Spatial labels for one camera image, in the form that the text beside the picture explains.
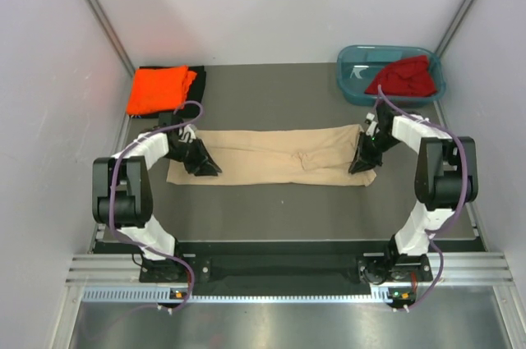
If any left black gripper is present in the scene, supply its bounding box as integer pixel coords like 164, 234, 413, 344
164, 136, 221, 177

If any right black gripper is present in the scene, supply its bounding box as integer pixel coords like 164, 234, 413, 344
348, 131, 402, 174

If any beige t shirt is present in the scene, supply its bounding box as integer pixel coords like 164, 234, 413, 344
167, 125, 376, 186

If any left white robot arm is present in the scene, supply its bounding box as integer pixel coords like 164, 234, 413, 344
92, 113, 222, 281

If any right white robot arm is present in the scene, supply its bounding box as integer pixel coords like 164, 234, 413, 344
348, 103, 478, 280

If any black folded t shirt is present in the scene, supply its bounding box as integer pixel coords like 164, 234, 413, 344
130, 66, 206, 119

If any orange folded t shirt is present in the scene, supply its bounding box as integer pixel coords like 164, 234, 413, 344
126, 66, 198, 116

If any teal plastic basket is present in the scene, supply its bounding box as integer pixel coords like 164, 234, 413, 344
336, 45, 446, 108

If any red t shirt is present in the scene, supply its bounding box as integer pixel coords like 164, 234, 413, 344
365, 55, 437, 98

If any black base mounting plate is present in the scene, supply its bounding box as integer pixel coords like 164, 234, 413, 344
90, 240, 436, 295

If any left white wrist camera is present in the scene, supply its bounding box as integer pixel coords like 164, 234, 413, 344
178, 125, 197, 144

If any grey slotted cable duct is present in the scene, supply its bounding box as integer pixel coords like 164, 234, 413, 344
81, 286, 416, 305

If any aluminium frame rail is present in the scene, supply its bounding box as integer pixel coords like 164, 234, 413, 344
66, 252, 513, 286

